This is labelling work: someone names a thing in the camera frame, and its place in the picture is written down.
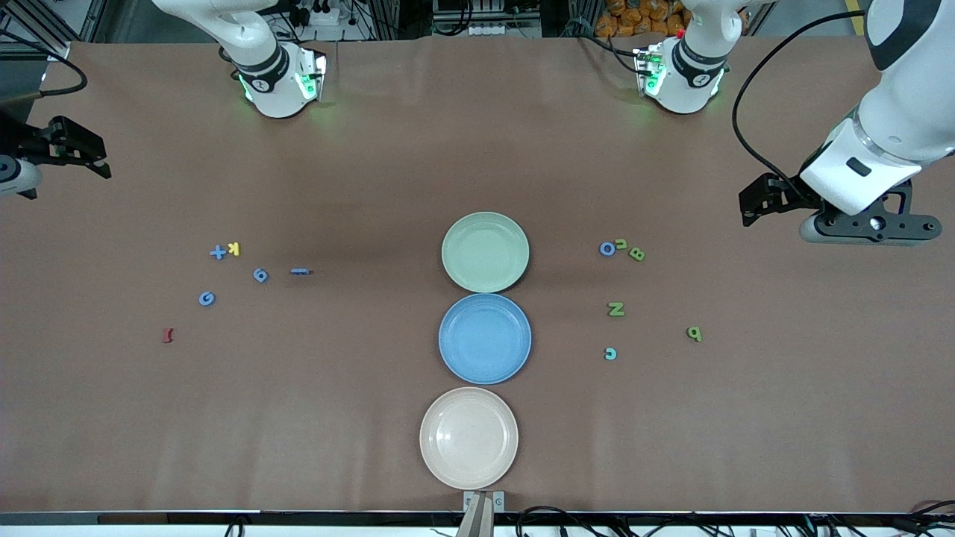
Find pale green plate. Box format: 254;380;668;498
441;212;530;294

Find beige plate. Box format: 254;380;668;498
419;386;519;491

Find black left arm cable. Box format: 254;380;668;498
733;9;870;196

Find tan camera post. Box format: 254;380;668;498
455;495;495;537

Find brown table cover sheet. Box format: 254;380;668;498
0;36;955;515

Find aluminium frame extrusion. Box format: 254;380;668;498
0;0;72;62

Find black equipment behind table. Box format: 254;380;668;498
431;0;544;38

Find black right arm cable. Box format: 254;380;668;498
0;46;89;101

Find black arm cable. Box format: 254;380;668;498
733;9;870;196
0;46;89;101

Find white power strip with plugs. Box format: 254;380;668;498
287;0;340;27

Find blue plate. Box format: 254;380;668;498
438;293;533;386

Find pile of orange objects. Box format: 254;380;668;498
595;0;691;38

